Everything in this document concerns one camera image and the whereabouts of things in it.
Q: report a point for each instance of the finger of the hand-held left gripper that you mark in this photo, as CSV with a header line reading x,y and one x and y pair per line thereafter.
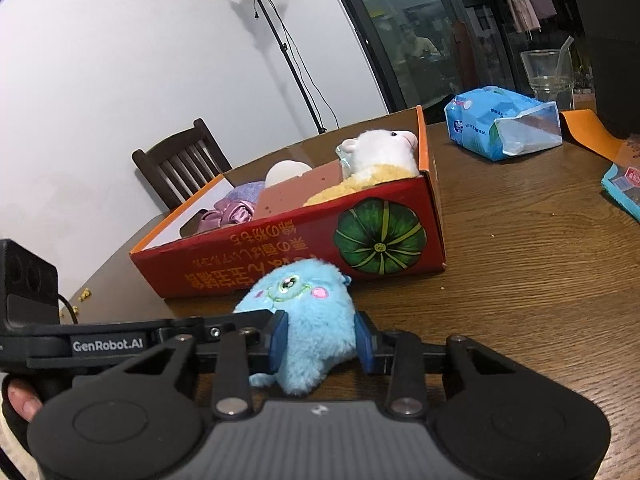
x,y
210,326

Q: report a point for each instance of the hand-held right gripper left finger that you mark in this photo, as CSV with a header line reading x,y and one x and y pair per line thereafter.
x,y
279,342

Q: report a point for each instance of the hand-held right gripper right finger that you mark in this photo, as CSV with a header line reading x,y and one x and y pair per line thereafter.
x,y
364,345

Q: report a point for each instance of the blue plush toy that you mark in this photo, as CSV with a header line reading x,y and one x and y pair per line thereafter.
x,y
312,320

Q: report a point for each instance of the red cardboard box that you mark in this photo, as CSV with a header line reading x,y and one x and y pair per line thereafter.
x,y
300,240

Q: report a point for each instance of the pink satin scrunchie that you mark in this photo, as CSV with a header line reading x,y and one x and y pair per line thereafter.
x,y
227,215

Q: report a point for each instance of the brown sponge block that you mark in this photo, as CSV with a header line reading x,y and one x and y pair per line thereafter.
x,y
295,192

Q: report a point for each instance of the white and yellow alpaca plush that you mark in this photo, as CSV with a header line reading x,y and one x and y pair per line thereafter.
x,y
380,155

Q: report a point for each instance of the white soft ball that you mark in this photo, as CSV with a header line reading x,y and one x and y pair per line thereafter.
x,y
285,172

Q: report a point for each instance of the person's left hand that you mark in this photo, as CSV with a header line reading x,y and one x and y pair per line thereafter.
x,y
22,400

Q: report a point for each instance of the yellow crumbs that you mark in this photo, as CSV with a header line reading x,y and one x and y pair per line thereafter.
x,y
85,294

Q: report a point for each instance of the lavender knitted cloth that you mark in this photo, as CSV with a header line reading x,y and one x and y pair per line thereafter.
x,y
245,195

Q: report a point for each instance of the dark wooden chair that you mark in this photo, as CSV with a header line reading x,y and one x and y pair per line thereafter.
x,y
180,165

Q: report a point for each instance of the blue tissue pack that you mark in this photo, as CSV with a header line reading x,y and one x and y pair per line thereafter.
x,y
490,125

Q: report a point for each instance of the black light stand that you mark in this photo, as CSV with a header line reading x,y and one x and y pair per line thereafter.
x,y
290,60

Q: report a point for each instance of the teal snack packet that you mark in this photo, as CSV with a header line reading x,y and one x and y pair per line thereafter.
x,y
625,187

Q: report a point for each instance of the orange envelope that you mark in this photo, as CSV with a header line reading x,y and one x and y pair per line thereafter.
x,y
590,130

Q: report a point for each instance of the glass sliding door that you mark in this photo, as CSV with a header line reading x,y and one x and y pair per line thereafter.
x,y
425,35

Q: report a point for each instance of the clear glass cup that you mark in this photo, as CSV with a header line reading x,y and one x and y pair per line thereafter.
x,y
545,85

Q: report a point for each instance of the clear drinking straw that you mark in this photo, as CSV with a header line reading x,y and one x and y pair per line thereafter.
x,y
565,55

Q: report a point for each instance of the dark cabinet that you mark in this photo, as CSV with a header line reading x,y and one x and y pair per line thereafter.
x,y
615,35

